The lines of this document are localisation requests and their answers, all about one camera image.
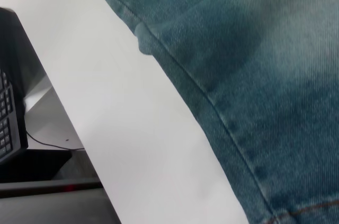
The blue denim shorts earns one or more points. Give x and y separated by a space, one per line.
251 75

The white side desk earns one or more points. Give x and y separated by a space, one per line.
50 118

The black desk mat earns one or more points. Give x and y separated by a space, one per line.
34 164

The black computer keyboard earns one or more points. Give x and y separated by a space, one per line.
10 75

